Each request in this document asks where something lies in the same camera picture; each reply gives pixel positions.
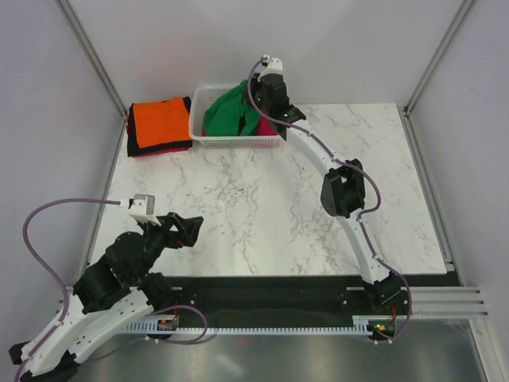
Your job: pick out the magenta t shirt in basket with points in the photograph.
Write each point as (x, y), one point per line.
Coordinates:
(264, 128)

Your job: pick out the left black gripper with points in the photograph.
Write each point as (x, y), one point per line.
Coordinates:
(188, 229)

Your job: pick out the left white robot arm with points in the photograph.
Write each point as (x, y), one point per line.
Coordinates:
(112, 293)

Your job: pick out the green t shirt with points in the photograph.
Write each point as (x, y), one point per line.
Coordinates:
(231, 115)

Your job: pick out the white slotted cable duct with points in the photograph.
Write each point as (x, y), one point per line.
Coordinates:
(153, 326)

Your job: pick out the left aluminium frame post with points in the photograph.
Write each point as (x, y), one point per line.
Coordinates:
(75, 25)

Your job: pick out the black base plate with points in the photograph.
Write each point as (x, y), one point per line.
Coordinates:
(192, 317)

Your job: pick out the aluminium frame post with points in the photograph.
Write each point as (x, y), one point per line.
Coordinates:
(459, 18)
(75, 25)

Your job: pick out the aluminium front rail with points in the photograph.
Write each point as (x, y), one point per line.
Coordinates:
(445, 302)

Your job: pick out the right aluminium frame post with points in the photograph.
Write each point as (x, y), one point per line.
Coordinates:
(459, 18)

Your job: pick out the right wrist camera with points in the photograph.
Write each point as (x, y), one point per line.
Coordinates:
(272, 65)

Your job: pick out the orange folded t shirt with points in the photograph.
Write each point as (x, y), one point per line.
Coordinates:
(161, 122)

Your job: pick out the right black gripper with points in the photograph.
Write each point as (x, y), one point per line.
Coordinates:
(258, 83)

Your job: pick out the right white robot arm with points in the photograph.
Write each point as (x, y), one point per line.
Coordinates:
(348, 193)

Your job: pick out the white plastic basket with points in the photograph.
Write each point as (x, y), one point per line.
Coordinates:
(202, 99)

